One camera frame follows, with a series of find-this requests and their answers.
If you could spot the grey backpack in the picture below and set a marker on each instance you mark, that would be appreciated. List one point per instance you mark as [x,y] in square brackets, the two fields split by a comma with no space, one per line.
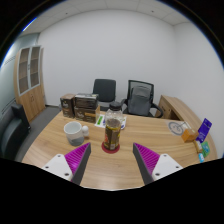
[139,101]

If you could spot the wide brown cardboard box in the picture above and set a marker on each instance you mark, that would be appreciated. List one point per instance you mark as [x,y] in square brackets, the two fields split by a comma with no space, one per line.
[86,115]

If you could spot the wooden cabinet with glass doors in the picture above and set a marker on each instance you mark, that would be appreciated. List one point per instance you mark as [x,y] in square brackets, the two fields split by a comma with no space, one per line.
[31,100]

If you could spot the black leather sofa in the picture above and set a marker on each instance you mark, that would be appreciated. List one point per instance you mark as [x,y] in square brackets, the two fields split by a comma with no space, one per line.
[11,131]

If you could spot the dark flat box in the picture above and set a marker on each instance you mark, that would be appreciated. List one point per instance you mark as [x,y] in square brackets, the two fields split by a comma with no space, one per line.
[86,100]

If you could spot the green packet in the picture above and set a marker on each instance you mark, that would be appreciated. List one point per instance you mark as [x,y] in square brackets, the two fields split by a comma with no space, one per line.
[205,149]

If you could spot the white mug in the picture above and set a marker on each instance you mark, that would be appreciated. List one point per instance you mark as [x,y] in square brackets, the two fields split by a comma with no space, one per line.
[74,133]

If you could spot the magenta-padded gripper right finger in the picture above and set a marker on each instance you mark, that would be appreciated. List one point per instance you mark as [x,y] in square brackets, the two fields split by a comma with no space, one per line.
[151,162]

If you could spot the small orange box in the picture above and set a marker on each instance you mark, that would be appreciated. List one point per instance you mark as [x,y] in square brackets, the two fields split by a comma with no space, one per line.
[189,135]

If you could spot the black mesh office chair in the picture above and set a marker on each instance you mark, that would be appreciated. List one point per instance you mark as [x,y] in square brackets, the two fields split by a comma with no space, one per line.
[156,108]

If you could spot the white green printed leaflet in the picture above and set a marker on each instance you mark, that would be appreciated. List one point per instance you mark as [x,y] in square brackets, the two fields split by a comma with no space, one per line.
[100,120]

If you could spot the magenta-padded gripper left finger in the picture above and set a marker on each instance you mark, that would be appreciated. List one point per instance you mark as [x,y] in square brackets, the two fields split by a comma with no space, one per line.
[71,162]

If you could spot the clear bottle with black cap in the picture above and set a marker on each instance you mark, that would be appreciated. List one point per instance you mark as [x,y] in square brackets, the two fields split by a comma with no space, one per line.
[112,131]

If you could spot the purple card box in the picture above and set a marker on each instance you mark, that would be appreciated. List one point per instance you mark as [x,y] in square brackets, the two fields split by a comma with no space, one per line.
[204,130]

